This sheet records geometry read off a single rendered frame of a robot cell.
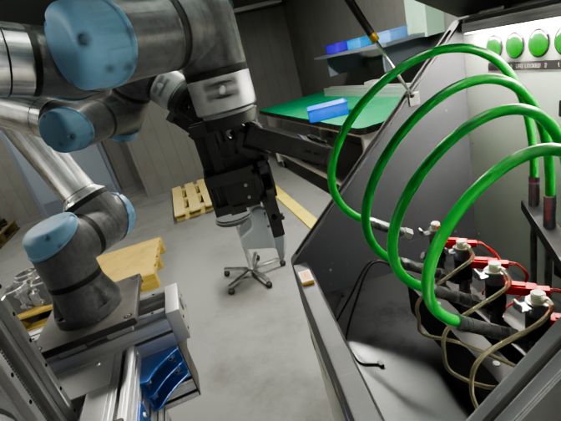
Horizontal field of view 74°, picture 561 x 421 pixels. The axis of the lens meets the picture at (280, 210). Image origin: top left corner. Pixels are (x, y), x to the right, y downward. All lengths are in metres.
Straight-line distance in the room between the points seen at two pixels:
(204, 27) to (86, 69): 0.13
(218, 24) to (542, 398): 0.50
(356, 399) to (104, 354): 0.60
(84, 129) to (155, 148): 5.35
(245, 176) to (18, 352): 0.55
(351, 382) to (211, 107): 0.50
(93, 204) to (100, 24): 0.67
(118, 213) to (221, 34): 0.67
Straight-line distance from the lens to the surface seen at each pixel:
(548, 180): 0.74
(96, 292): 0.96
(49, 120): 0.74
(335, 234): 1.03
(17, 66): 0.48
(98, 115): 0.77
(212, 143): 0.46
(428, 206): 1.12
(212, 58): 0.44
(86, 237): 0.95
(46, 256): 0.92
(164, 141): 6.06
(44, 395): 0.89
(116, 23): 0.38
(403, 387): 0.85
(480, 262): 0.70
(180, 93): 0.76
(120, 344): 1.00
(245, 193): 0.47
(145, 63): 0.40
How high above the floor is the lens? 1.47
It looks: 21 degrees down
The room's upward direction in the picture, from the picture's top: 15 degrees counter-clockwise
